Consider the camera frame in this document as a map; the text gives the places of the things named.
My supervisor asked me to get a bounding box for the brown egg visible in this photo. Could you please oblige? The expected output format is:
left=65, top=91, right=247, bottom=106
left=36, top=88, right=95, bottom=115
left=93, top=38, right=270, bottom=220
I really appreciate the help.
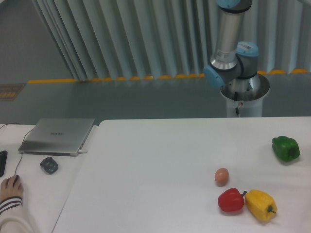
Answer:
left=214, top=168, right=229, bottom=184

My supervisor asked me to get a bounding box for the yellow bell pepper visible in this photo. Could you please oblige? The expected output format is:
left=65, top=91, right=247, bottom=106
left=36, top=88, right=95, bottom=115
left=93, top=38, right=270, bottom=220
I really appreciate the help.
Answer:
left=244, top=189, right=277, bottom=222

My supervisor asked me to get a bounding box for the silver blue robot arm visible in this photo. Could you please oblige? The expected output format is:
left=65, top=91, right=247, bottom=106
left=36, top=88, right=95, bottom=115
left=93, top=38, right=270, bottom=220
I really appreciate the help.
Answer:
left=203, top=0, right=258, bottom=88

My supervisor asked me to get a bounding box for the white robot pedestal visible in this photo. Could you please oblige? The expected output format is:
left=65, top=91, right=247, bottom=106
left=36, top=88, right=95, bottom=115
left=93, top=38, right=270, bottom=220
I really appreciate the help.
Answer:
left=220, top=74, right=270, bottom=117

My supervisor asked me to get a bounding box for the person's hand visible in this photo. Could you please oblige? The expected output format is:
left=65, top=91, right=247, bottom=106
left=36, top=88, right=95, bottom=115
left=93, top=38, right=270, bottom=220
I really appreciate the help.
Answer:
left=0, top=175, right=23, bottom=201

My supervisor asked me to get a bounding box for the black pedestal cable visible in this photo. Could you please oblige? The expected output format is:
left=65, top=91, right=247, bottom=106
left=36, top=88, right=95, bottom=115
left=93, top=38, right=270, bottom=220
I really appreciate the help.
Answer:
left=234, top=91, right=242, bottom=118

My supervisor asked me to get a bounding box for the grey folding curtain screen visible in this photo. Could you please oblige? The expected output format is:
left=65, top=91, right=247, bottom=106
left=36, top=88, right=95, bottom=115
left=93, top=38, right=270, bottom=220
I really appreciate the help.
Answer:
left=34, top=0, right=311, bottom=82

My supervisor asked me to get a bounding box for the black mouse cable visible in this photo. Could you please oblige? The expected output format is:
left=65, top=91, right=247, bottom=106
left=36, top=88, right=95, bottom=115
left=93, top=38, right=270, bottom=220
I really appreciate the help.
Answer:
left=0, top=122, right=36, bottom=176

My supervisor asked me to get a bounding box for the black computer mouse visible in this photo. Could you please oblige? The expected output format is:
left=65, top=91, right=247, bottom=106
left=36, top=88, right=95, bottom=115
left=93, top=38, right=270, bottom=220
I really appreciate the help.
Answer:
left=13, top=175, right=19, bottom=186

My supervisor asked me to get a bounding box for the small black case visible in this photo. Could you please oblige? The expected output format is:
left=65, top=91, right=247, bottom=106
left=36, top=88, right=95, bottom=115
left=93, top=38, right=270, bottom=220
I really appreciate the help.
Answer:
left=40, top=157, right=59, bottom=175

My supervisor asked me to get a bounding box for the black keyboard edge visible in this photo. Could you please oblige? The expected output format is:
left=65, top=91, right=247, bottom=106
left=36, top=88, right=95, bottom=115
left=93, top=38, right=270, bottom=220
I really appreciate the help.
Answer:
left=0, top=150, right=8, bottom=177

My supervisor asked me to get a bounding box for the silver closed laptop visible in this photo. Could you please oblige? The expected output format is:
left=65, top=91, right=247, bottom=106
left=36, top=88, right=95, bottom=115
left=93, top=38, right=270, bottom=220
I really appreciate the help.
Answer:
left=18, top=118, right=95, bottom=156

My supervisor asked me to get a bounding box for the red bell pepper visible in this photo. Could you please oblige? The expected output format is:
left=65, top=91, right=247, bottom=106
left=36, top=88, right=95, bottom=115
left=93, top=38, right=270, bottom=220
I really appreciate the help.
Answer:
left=218, top=188, right=247, bottom=213

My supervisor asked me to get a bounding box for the green bell pepper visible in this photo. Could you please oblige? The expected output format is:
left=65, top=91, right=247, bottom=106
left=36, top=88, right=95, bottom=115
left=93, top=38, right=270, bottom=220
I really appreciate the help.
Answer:
left=272, top=136, right=300, bottom=162

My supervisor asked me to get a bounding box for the striped sleeve forearm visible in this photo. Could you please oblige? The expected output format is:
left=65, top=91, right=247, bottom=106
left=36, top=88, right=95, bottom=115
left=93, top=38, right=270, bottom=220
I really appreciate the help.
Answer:
left=0, top=196, right=38, bottom=233

